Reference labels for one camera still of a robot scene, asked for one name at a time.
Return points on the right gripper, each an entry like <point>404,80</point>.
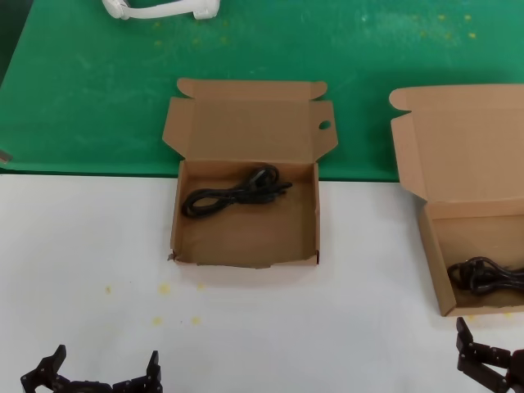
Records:
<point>518,372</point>

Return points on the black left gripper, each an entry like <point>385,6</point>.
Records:
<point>90,388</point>

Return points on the brown cardboard box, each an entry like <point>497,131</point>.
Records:
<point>245,237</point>
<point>450,163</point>

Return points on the green table cloth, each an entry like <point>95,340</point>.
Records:
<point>82,102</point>

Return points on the white VR headset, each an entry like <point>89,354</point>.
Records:
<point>114,6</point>

